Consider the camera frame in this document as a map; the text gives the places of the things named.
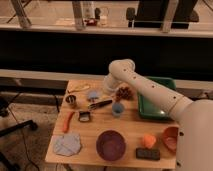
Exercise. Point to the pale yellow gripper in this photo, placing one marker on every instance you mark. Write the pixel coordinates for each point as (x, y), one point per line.
(106, 96)

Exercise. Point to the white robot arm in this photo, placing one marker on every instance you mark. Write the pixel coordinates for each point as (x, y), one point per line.
(195, 118)

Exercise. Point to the blue plastic cup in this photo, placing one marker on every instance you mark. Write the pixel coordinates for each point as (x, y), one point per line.
(117, 109)

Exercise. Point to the small metal cup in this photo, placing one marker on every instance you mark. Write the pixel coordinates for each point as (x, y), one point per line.
(71, 100)

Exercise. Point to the orange plastic cup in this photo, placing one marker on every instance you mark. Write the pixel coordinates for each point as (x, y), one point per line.
(149, 141)

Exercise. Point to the brown pine cone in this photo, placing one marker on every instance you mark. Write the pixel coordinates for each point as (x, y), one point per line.
(124, 93)

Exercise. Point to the small black square tin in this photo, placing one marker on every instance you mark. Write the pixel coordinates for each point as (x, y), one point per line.
(84, 116)

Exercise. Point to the wooden spoon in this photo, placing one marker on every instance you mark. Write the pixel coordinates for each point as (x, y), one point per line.
(78, 89)

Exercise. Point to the orange toy carrot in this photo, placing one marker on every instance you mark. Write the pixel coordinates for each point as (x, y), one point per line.
(67, 122)

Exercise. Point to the green plastic tray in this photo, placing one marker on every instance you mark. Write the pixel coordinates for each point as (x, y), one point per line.
(149, 111)

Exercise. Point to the purple bowl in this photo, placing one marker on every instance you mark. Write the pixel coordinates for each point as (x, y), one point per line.
(110, 145)

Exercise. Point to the light blue cloth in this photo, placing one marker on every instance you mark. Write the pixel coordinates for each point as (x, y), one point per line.
(67, 144)

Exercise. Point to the black rectangular sponge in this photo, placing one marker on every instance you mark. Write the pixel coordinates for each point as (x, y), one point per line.
(149, 154)

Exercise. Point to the red-white object on shelf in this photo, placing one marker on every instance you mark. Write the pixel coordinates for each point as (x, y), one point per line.
(91, 22)

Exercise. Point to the orange-red bowl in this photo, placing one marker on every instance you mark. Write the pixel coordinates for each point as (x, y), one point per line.
(169, 138)

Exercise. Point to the black chair in background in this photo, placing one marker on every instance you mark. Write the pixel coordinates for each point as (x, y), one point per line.
(150, 14)

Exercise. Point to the black office chair base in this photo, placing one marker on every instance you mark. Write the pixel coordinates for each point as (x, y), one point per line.
(30, 123)

